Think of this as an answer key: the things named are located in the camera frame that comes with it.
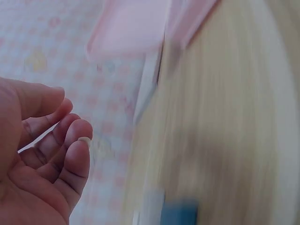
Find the person's left hand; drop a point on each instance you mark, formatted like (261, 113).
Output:
(25, 187)

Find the blue rectangular object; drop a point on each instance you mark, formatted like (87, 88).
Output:
(179, 213)

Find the pink plastic box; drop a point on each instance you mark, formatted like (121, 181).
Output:
(126, 25)

